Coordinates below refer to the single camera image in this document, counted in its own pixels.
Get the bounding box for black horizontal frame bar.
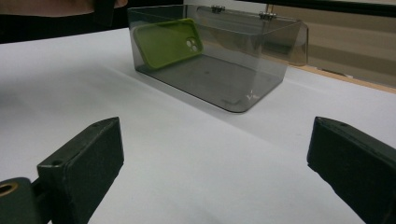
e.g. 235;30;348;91
235;0;396;19

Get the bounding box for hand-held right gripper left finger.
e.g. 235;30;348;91
35;116;125;224

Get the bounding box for wooden desk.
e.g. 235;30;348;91
270;3;396;90

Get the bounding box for transparent grey plastic box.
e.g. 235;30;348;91
126;3;310;114

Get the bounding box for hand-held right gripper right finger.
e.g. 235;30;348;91
305;116;396;224

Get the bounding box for green phone case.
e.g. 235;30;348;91
133;17;205;71

